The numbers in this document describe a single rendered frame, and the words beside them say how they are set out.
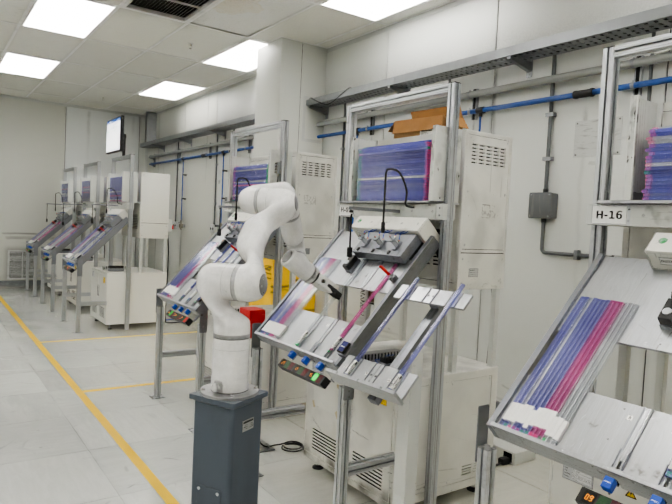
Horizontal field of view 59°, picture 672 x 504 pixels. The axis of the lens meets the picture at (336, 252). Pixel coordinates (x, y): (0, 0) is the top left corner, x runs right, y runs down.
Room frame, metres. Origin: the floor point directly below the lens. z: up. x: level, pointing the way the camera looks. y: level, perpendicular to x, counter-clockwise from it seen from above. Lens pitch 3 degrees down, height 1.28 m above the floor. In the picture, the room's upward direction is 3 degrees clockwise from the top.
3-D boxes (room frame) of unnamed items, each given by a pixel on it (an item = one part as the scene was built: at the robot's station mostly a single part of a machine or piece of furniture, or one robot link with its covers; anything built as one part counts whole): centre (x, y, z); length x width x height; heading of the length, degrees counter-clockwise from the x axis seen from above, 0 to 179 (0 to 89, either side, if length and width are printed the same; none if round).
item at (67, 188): (9.17, 4.03, 0.95); 1.37 x 0.82 x 1.90; 125
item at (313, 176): (4.15, 0.47, 0.95); 1.35 x 0.82 x 1.90; 125
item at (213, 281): (1.95, 0.36, 1.00); 0.19 x 0.12 x 0.24; 75
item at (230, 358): (1.94, 0.33, 0.79); 0.19 x 0.19 x 0.18
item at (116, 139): (6.71, 2.49, 2.10); 0.58 x 0.14 x 0.41; 35
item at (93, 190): (7.97, 3.20, 0.95); 1.37 x 0.82 x 1.90; 125
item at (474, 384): (2.95, -0.35, 0.31); 0.70 x 0.65 x 0.62; 35
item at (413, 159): (2.83, -0.28, 1.52); 0.51 x 0.13 x 0.27; 35
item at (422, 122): (3.09, -0.46, 1.82); 0.68 x 0.30 x 0.20; 35
